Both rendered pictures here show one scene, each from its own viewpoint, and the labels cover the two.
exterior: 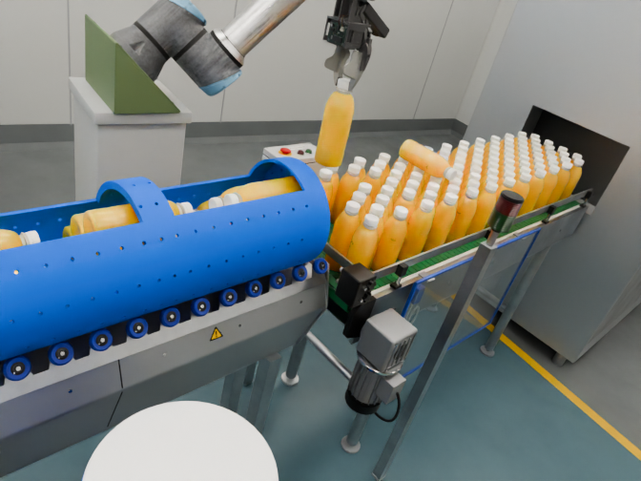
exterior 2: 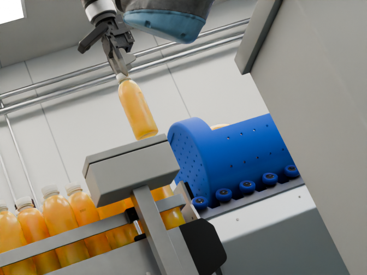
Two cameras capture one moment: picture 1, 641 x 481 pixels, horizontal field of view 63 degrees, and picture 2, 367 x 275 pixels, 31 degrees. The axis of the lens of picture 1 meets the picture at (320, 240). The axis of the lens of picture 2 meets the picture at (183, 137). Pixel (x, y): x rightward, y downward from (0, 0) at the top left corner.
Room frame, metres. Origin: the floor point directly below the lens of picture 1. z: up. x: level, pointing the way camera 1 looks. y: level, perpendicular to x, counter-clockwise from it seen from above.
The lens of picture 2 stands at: (2.84, 0.96, 0.60)
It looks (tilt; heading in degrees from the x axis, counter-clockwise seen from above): 18 degrees up; 207
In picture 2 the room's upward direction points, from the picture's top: 24 degrees counter-clockwise
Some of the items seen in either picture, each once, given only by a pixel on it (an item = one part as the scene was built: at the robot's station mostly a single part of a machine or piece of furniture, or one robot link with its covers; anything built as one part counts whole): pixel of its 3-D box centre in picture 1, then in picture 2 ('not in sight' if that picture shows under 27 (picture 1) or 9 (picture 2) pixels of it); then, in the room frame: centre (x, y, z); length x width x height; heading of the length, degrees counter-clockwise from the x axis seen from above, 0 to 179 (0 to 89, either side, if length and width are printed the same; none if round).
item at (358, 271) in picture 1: (354, 285); not in sight; (1.15, -0.12, 0.95); 0.10 x 0.07 x 0.10; 50
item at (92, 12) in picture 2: not in sight; (101, 13); (1.26, 0.06, 1.66); 0.10 x 0.09 x 0.05; 51
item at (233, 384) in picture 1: (231, 392); not in sight; (1.24, 0.16, 0.31); 0.06 x 0.06 x 0.63; 50
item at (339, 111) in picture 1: (335, 126); (135, 107); (1.26, 0.04, 1.33); 0.07 x 0.07 x 0.19
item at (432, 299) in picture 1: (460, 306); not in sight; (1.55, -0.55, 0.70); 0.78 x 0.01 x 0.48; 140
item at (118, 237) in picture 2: (324, 195); (113, 212); (1.54, 0.03, 1.00); 0.07 x 0.07 x 0.19
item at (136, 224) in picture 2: not in sight; (135, 223); (1.56, 0.09, 0.94); 0.03 x 0.02 x 0.08; 140
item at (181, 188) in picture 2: not in sight; (188, 205); (1.24, 0.06, 0.99); 0.10 x 0.02 x 0.12; 50
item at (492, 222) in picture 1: (501, 219); not in sight; (1.31, -0.46, 1.18); 0.06 x 0.06 x 0.05
